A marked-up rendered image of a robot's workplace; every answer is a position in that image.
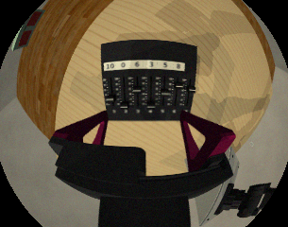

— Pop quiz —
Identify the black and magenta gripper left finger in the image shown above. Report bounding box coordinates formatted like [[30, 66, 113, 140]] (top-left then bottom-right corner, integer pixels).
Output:
[[53, 111, 109, 145]]

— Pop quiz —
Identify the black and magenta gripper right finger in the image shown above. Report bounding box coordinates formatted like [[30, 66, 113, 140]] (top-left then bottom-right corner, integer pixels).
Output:
[[179, 110, 236, 172]]

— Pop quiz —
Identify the black lighting desk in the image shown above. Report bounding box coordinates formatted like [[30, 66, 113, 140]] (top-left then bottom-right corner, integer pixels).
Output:
[[101, 40, 197, 121]]

